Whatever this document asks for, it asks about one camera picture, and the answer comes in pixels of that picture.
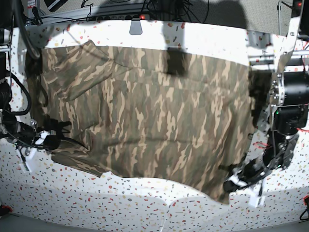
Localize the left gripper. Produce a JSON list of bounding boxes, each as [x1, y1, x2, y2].
[[223, 167, 268, 208]]

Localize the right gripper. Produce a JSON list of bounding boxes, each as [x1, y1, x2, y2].
[[16, 130, 60, 173]]

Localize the camouflage T-shirt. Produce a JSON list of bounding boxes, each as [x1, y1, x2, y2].
[[25, 41, 267, 204]]

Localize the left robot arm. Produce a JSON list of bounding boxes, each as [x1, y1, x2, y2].
[[224, 0, 309, 208]]

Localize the red clamp right corner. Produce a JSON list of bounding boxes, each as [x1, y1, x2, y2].
[[303, 195, 309, 207]]

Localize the red clamp corner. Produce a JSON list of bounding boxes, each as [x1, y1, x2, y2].
[[303, 195, 309, 207], [0, 205, 12, 216]]

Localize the red clamp left corner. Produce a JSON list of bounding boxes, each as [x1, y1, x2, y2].
[[0, 205, 12, 216]]

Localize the black power strip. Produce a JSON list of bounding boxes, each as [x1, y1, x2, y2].
[[93, 14, 150, 21]]

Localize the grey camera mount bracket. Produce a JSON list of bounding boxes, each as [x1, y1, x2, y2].
[[129, 20, 142, 36]]

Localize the thick black cable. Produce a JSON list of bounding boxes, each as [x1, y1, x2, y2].
[[11, 0, 42, 60]]

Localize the white metal stand frame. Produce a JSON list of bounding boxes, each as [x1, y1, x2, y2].
[[277, 0, 291, 36]]

